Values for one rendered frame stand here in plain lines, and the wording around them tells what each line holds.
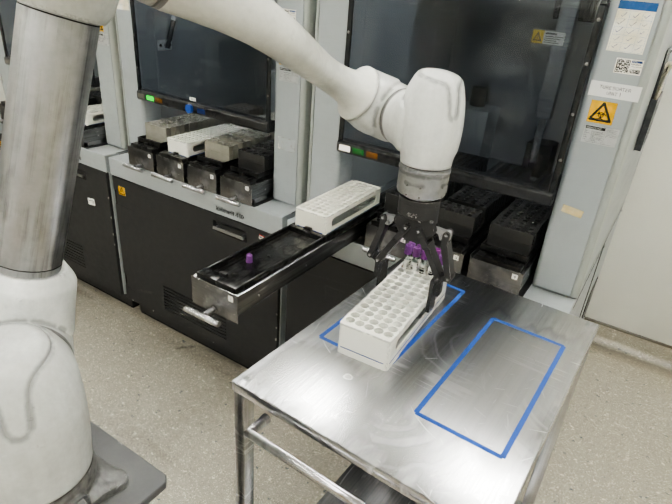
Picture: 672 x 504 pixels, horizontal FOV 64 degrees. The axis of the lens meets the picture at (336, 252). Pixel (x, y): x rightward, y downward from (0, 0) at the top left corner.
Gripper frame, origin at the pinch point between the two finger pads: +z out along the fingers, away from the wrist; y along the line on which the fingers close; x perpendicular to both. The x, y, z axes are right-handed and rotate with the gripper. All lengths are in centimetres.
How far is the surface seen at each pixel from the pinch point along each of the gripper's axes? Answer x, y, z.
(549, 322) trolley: 15.4, 26.0, 5.5
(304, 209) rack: 23.5, -38.8, 1.0
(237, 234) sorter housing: 42, -76, 26
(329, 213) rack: 25.4, -32.3, 1.0
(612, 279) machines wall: 155, 40, 56
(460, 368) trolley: -9.5, 15.4, 5.6
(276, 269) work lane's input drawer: 1.8, -32.0, 7.0
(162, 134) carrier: 50, -118, 2
